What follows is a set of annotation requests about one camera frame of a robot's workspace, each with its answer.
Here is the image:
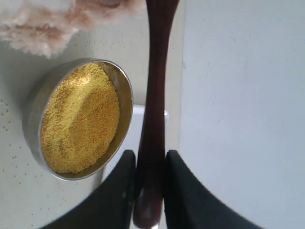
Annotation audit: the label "white rectangular tray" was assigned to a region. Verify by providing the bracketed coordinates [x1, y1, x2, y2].
[89, 104, 169, 191]

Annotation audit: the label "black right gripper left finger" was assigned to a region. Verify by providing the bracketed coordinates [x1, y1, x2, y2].
[44, 150, 135, 229]

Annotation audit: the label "yellow millet grains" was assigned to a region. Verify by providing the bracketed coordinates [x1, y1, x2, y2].
[41, 63, 120, 173]

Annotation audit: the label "stainless steel bowl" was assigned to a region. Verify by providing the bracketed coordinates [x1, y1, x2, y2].
[22, 58, 133, 181]

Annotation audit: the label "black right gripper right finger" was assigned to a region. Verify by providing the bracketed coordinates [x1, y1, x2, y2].
[164, 150, 258, 229]

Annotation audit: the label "brown wooden spoon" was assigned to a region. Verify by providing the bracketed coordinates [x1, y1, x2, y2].
[133, 0, 179, 229]

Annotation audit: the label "teddy bear striped sweater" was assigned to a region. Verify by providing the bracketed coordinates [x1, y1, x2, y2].
[0, 0, 145, 58]

